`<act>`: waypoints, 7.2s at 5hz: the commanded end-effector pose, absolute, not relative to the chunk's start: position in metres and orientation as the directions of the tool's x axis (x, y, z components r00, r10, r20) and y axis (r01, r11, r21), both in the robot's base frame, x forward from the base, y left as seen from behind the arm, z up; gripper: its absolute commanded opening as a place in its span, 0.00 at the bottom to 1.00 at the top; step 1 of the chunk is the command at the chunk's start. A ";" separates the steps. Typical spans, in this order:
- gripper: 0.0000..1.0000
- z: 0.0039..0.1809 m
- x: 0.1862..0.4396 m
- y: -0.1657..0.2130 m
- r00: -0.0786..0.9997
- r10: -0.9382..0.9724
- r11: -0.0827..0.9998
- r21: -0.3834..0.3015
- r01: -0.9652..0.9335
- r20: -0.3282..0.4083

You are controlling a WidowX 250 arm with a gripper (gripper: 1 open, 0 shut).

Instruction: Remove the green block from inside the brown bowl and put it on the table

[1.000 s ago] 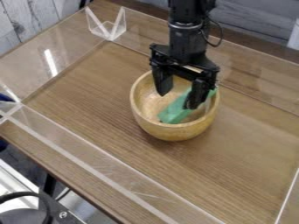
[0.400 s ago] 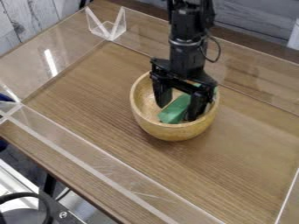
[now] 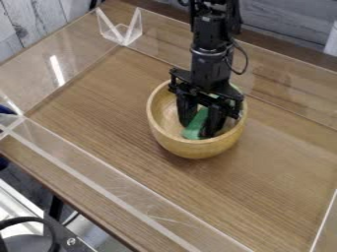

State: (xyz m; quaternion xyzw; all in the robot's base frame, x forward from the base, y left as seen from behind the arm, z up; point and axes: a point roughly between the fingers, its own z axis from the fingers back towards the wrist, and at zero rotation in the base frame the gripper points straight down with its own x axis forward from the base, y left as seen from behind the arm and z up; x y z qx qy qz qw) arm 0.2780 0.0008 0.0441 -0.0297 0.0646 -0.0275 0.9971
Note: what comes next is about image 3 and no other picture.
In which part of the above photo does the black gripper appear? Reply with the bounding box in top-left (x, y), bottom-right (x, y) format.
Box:
top-left (168, 46), bottom-right (243, 138)

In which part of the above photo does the white object at right edge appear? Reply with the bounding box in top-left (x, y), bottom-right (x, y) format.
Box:
top-left (323, 21), bottom-right (337, 56)

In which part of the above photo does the green rectangular block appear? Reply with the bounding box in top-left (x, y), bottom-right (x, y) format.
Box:
top-left (180, 104), bottom-right (226, 140)

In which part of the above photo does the black table leg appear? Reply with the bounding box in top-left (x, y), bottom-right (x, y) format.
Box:
top-left (48, 196), bottom-right (64, 221)

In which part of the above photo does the blue object at left edge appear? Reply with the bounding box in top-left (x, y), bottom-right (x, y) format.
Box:
top-left (0, 104), bottom-right (17, 115)

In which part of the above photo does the black cable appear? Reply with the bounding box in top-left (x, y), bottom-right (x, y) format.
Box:
top-left (0, 216), bottom-right (60, 252)

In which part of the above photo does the light wooden bowl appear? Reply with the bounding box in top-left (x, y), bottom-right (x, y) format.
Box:
top-left (145, 81), bottom-right (248, 159)

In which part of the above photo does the clear acrylic tray wall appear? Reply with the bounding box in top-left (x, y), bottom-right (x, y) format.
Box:
top-left (0, 0), bottom-right (337, 252)

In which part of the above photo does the black metal bracket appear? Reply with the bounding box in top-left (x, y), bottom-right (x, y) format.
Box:
top-left (41, 215), bottom-right (97, 252)

